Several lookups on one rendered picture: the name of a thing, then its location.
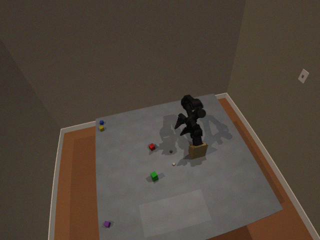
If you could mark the small purple block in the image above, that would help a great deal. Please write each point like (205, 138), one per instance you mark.
(107, 224)

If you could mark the red block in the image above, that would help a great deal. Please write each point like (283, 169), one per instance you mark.
(151, 146)

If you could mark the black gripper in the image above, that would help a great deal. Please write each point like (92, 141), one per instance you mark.
(182, 119)

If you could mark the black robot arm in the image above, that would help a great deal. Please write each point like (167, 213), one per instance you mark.
(189, 104)

